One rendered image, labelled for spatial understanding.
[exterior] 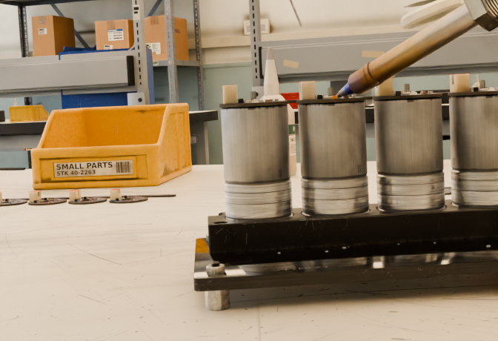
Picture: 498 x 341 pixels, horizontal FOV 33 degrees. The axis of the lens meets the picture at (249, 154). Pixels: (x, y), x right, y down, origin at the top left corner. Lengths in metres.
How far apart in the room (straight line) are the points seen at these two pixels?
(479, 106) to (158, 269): 0.13
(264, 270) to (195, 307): 0.02
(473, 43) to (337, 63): 0.41
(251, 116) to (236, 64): 4.62
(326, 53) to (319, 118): 2.32
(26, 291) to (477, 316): 0.15
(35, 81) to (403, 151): 2.73
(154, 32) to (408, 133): 4.36
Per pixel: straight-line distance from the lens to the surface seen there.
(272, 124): 0.29
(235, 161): 0.29
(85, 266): 0.34
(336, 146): 0.29
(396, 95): 0.30
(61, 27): 5.07
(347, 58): 2.59
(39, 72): 2.98
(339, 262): 0.27
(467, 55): 2.55
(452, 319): 0.24
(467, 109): 0.31
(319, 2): 4.81
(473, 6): 0.26
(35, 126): 3.03
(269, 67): 0.64
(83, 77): 2.90
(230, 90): 0.30
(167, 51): 4.53
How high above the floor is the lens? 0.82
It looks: 4 degrees down
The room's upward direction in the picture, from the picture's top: 3 degrees counter-clockwise
